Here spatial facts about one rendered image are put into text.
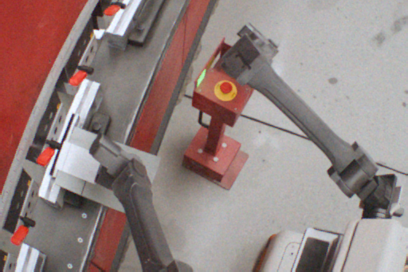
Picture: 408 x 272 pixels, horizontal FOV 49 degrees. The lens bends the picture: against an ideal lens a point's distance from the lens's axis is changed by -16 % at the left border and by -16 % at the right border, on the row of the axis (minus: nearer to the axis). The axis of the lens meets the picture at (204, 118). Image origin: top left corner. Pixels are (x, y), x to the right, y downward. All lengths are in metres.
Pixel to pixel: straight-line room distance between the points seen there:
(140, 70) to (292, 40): 1.34
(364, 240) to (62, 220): 0.88
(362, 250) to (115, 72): 0.99
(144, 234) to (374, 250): 0.47
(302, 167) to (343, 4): 1.11
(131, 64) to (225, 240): 1.04
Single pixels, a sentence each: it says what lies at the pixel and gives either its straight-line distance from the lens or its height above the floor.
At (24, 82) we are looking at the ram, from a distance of 0.94.
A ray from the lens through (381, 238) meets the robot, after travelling 1.04.
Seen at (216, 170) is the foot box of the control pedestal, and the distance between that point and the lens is 2.30.
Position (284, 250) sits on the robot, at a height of 0.28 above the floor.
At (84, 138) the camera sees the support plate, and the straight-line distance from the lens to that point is 1.41.
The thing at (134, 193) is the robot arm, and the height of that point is 1.30.
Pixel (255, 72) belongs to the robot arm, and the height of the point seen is 1.40.
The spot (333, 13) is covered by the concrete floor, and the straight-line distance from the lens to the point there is 3.02.
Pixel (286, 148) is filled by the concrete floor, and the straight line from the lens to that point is 2.52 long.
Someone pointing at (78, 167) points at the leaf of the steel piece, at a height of 1.00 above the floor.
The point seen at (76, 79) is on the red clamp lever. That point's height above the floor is 1.31.
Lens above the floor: 2.30
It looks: 66 degrees down
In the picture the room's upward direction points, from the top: 10 degrees clockwise
